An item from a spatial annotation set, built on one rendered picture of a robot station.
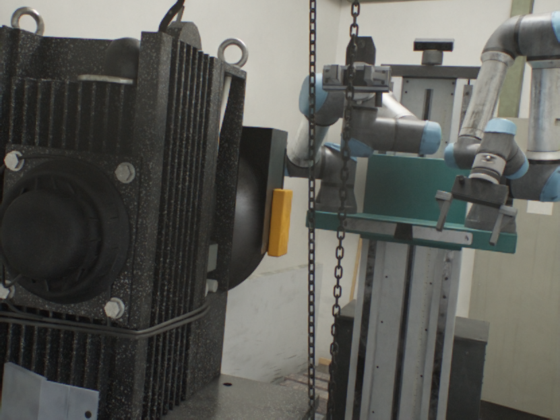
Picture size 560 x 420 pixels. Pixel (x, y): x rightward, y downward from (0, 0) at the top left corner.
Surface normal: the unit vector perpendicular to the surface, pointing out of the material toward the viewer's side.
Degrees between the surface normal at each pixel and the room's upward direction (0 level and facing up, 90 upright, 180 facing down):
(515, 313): 90
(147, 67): 90
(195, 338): 90
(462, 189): 67
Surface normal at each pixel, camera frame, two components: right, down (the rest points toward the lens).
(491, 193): -0.35, -0.37
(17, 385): -0.61, 0.00
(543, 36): -0.70, 0.16
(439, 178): -0.35, 0.04
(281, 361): 0.85, 0.11
